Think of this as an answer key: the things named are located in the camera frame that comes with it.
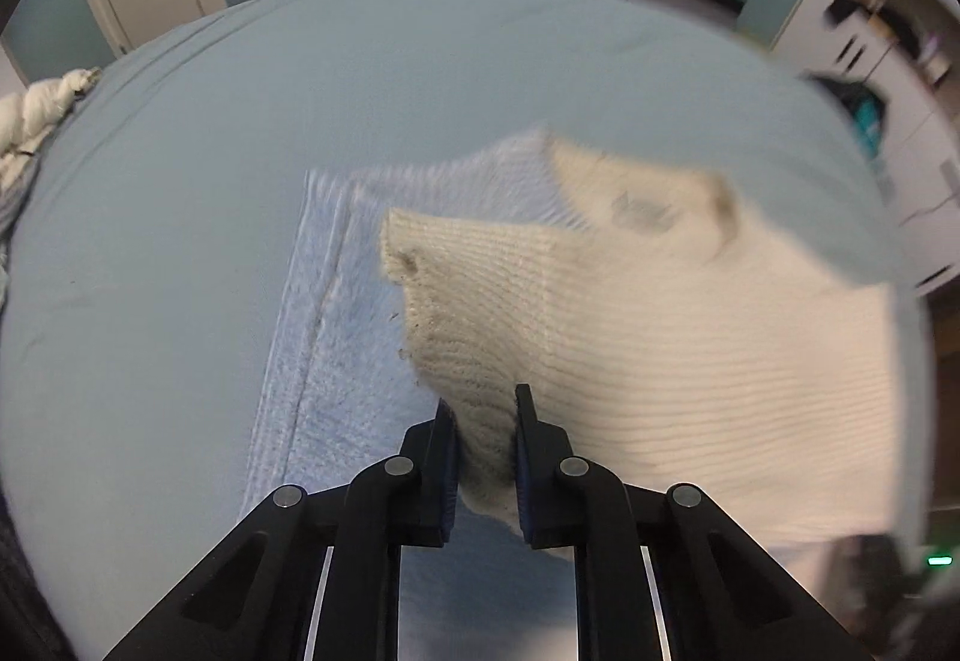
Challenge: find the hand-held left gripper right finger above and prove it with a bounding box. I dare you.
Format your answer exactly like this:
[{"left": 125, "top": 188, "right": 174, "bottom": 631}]
[{"left": 512, "top": 383, "right": 856, "bottom": 661}]

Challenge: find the blue knit garment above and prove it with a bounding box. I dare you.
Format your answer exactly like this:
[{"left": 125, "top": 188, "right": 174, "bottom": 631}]
[{"left": 238, "top": 134, "right": 593, "bottom": 632}]

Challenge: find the white duvet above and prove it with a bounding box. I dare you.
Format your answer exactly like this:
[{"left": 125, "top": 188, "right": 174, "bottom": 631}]
[{"left": 0, "top": 68, "right": 102, "bottom": 197}]

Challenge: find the bed with light blue sheet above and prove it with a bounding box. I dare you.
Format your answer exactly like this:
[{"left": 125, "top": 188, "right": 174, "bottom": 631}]
[{"left": 0, "top": 0, "right": 935, "bottom": 661}]

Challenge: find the teal and black clothing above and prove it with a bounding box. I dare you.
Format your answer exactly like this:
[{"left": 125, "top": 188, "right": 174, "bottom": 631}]
[{"left": 806, "top": 71, "right": 890, "bottom": 161}]

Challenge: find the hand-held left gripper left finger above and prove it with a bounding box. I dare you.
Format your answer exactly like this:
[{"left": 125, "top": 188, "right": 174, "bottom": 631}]
[{"left": 105, "top": 398, "right": 462, "bottom": 661}]

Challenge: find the white knit garment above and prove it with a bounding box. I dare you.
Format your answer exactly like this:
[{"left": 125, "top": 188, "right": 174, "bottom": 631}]
[{"left": 379, "top": 131, "right": 912, "bottom": 561}]

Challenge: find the dark clothes pile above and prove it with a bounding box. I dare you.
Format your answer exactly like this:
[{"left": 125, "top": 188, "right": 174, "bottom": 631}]
[{"left": 825, "top": 0, "right": 922, "bottom": 56}]

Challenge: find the white dresser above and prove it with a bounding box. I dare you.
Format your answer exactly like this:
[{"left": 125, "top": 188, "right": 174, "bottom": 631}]
[{"left": 769, "top": 0, "right": 960, "bottom": 294}]

